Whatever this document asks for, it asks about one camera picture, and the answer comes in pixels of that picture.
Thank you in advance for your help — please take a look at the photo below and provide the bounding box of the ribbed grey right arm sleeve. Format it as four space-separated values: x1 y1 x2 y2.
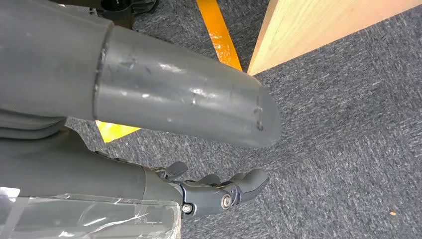
0 109 68 140

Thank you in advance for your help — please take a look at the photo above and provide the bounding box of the light wooden desk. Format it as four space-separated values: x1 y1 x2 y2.
247 0 422 77

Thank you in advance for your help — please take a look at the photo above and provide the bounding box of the yellow floor tape strip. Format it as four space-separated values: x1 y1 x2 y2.
95 0 244 144

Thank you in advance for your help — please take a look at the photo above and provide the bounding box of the clear plastic cover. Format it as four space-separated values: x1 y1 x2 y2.
0 187 182 239

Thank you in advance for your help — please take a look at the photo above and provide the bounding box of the black robot foot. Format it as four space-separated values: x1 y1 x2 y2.
49 0 160 31

